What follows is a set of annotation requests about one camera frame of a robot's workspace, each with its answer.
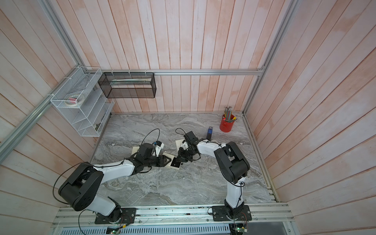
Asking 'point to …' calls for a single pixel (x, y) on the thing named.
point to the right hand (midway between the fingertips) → (176, 159)
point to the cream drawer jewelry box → (174, 164)
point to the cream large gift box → (134, 150)
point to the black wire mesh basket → (128, 84)
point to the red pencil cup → (226, 126)
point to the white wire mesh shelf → (88, 119)
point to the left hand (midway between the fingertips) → (168, 162)
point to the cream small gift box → (178, 143)
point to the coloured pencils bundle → (227, 114)
